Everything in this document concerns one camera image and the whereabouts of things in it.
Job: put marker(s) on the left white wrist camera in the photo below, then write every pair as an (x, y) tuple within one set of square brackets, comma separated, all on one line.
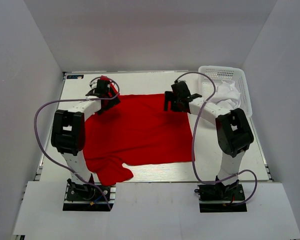
[(93, 83)]

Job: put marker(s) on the white plastic basket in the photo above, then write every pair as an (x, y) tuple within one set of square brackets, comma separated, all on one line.
[(222, 73)]

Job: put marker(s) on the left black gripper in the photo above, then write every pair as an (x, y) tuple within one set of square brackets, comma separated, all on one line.
[(113, 101)]

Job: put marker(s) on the blue table label sticker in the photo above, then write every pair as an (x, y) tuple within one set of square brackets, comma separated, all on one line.
[(75, 76)]

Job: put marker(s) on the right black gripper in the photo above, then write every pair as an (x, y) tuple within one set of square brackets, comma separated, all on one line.
[(170, 96)]

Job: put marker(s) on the red t shirt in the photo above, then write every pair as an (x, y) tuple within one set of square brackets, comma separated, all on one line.
[(135, 132)]

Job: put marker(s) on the white t shirt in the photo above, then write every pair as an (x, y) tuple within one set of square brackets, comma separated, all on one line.
[(227, 95)]

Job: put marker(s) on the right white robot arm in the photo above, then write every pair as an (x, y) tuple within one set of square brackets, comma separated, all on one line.
[(234, 134)]

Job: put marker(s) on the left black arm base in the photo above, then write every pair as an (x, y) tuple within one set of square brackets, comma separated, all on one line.
[(87, 198)]

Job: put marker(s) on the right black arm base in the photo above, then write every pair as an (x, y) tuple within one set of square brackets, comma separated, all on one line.
[(213, 200)]

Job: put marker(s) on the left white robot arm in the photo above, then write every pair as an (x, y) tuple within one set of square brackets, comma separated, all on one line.
[(68, 129)]

